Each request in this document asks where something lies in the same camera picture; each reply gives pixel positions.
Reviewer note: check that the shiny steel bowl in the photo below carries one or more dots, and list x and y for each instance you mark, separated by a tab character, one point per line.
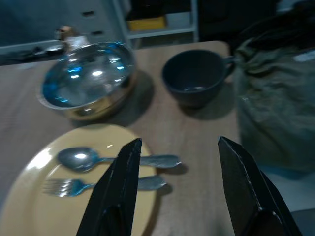
86	78

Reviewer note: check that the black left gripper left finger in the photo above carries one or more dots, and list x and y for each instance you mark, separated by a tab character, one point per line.
115	194

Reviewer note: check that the yellow dinner plate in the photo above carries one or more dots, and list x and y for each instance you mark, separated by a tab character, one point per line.
61	196

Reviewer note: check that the white shelving unit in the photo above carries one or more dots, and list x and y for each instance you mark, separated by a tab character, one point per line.
194	19

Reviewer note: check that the dark grey cup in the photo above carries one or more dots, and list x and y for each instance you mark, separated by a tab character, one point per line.
194	76

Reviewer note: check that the olive green cloth bag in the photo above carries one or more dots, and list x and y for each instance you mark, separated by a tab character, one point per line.
278	105

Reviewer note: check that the yellow storage box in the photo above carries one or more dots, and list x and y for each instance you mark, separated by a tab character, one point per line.
145	23

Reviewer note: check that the small brown white figurine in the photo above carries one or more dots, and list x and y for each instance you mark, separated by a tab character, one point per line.
67	37

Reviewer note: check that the silver metal fork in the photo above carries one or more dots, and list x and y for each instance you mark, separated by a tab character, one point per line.
61	187

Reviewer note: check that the silver metal spoon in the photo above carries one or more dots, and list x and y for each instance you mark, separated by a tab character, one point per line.
78	159

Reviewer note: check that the white drawer cabinet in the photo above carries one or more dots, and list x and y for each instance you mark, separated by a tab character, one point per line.
98	17

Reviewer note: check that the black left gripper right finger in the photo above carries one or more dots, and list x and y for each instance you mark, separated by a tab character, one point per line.
248	194

